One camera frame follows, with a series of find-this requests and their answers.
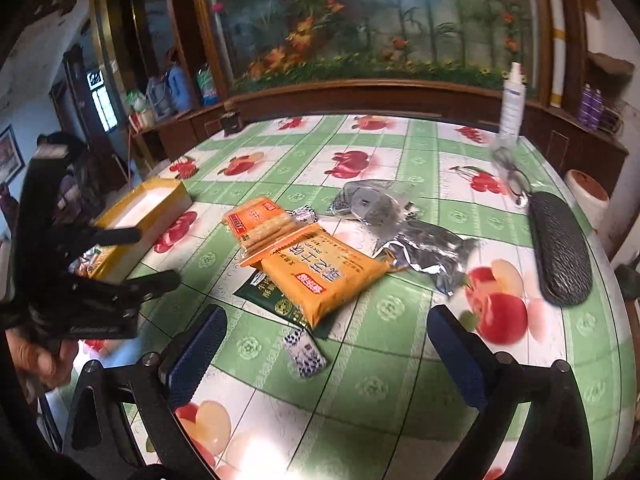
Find rolled white yellow poster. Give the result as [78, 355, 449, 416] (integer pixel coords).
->
[547, 0, 568, 108]

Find fruit-print tablecloth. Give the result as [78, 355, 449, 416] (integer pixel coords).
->
[42, 114, 633, 480]

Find grey thermos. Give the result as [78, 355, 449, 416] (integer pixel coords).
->
[146, 76, 171, 118]

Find tall wooden display cabinet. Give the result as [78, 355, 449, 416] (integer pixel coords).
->
[87, 0, 151, 176]

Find yellow cardboard box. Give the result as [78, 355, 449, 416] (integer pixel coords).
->
[70, 177, 193, 283]

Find wooden wall shelf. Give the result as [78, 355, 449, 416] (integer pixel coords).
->
[587, 52, 636, 77]

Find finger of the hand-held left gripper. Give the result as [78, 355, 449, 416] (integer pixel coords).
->
[75, 226, 143, 248]
[85, 270, 182, 306]

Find orange cracker packet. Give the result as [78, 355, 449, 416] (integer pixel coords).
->
[223, 197, 298, 267]

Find blue white candy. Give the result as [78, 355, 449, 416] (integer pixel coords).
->
[282, 327, 327, 380]

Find white jar with orange top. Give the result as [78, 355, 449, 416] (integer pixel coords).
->
[564, 169, 611, 233]

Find black glasses case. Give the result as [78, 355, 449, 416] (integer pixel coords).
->
[529, 191, 593, 306]

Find white spray bottle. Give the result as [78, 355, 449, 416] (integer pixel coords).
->
[497, 61, 528, 141]

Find clear plastic bottle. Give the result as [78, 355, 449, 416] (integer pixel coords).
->
[196, 64, 220, 106]

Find blue thermos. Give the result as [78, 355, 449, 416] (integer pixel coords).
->
[167, 62, 193, 113]

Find eyeglasses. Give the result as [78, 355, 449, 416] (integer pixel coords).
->
[490, 145, 533, 208]

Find person's left hand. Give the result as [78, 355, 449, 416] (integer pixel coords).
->
[5, 332, 76, 391]

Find grey patterned foil bag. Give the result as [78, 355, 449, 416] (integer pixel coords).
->
[326, 179, 418, 225]

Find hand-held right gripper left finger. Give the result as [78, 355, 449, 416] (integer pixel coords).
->
[62, 304, 228, 480]

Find green cracker packet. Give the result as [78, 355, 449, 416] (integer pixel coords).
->
[75, 246, 115, 278]

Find framed wall picture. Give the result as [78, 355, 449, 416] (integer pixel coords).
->
[0, 124, 25, 183]

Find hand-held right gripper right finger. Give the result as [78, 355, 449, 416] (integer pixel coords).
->
[426, 304, 593, 480]

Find crumpled silver foil bag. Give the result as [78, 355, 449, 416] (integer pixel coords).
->
[372, 219, 482, 297]

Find dark green packet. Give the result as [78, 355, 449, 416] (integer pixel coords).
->
[235, 267, 341, 341]

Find orange biscuit bag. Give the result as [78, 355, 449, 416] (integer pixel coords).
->
[260, 225, 396, 328]

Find window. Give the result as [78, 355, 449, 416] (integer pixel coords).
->
[87, 71, 118, 131]

